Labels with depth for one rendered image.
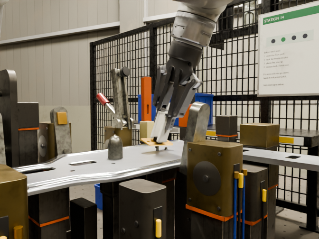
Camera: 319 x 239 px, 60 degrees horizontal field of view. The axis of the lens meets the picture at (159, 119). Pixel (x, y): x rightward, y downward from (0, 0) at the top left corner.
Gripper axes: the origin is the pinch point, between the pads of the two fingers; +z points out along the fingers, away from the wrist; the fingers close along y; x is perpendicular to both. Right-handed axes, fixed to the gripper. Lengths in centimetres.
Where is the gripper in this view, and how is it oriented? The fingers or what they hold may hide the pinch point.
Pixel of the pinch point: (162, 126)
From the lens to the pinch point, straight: 67.1
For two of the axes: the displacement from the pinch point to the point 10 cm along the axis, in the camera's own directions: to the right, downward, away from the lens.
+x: 7.0, 0.4, 7.1
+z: -2.9, 9.3, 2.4
